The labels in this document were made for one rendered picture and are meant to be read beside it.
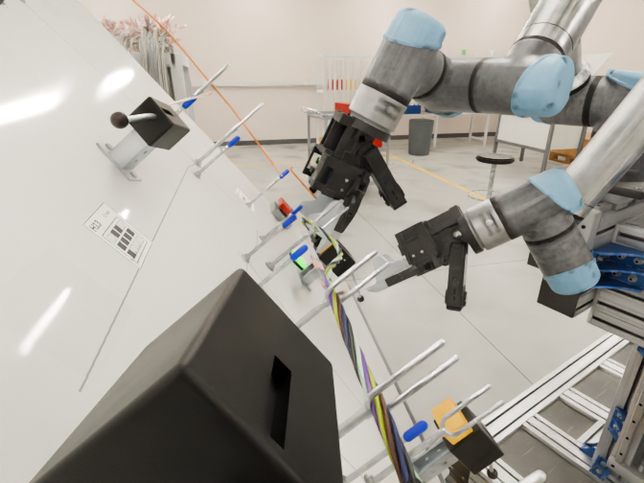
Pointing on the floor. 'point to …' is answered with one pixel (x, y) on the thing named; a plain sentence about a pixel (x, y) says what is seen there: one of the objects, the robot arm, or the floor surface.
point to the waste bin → (420, 136)
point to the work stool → (493, 167)
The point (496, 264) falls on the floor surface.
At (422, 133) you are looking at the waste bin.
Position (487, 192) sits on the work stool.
